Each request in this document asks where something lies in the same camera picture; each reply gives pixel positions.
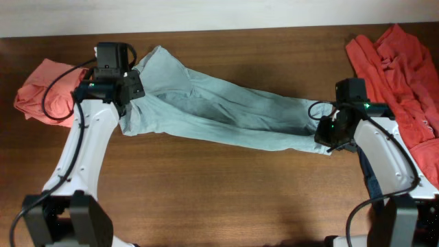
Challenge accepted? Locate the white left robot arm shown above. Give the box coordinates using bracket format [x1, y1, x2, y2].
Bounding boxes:
[20, 71, 145, 246]

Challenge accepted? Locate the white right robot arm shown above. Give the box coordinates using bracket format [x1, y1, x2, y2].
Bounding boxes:
[315, 102, 438, 246]

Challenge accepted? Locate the light blue polo shirt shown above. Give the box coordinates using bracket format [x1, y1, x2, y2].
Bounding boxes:
[119, 46, 332, 154]

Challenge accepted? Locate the dark navy garment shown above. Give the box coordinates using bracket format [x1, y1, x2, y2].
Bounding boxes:
[357, 147, 383, 198]

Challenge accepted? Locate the red-orange shirt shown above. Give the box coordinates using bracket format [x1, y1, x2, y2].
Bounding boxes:
[346, 25, 438, 187]

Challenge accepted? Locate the crumpled salmon pink shirt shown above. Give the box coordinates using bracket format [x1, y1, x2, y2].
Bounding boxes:
[14, 58, 86, 128]

